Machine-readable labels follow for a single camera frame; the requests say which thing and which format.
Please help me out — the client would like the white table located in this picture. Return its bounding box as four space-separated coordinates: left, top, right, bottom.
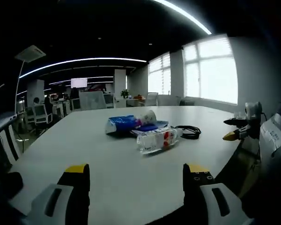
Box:
8 105 249 225

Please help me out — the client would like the wipes pack blue lid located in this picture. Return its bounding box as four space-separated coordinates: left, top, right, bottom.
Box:
131 120 171 137

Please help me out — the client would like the black cable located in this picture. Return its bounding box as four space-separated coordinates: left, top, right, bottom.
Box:
175 125 202 139

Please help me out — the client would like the white mesh office chair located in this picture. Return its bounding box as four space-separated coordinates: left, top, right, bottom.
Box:
34 104 53 125

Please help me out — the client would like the large bright window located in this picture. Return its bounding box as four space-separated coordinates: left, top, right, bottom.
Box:
182 35 239 105

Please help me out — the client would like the narrow window with blinds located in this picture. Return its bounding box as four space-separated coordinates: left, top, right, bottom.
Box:
148 52 171 96

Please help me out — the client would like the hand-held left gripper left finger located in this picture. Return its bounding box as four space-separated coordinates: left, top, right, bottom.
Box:
25 163 91 225

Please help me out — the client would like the ceiling air conditioner vent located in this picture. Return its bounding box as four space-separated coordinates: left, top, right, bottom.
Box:
14 45 47 63

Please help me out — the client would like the clear plastic water bottle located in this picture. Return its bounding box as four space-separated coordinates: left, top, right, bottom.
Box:
136 128 184 157

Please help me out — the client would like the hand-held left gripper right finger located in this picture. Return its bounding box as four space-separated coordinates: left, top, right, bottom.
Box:
183 163 255 225

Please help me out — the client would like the long curved ceiling light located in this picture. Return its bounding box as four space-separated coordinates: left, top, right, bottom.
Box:
18 57 147 79

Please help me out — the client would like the blue plastic tissue pack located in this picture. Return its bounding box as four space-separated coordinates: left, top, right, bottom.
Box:
104 114 141 135

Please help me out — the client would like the bright overhead ceiling light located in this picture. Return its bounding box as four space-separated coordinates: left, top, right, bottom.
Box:
152 0 213 35

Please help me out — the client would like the white wall screen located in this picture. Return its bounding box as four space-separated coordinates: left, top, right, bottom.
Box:
70 78 88 89

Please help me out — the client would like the white paper cup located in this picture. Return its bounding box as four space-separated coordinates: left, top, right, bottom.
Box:
135 109 158 126

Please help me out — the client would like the translucent white chair back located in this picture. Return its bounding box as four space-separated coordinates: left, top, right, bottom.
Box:
79 90 107 111

